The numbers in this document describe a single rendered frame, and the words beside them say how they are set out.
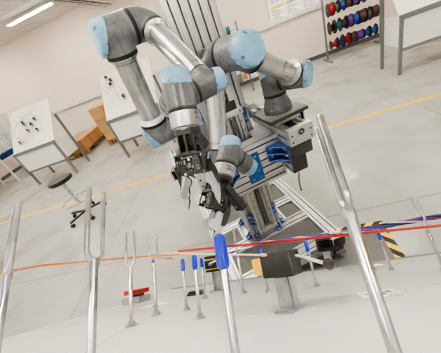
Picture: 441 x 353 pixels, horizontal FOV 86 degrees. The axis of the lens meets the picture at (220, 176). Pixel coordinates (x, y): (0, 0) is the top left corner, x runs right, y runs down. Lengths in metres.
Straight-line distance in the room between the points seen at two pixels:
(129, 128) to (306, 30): 5.24
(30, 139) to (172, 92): 6.44
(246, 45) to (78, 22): 7.84
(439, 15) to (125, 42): 4.82
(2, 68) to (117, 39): 9.30
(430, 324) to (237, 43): 0.78
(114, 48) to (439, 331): 0.99
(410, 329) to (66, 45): 8.81
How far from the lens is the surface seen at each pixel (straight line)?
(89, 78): 8.73
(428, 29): 5.26
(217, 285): 0.70
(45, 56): 9.25
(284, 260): 0.33
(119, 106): 5.41
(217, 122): 0.96
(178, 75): 0.63
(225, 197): 0.78
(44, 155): 6.76
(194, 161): 0.58
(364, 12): 7.30
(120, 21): 1.00
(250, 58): 0.87
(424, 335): 0.25
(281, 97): 1.31
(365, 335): 0.25
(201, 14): 1.35
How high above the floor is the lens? 1.63
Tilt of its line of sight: 30 degrees down
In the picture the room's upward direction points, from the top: 23 degrees counter-clockwise
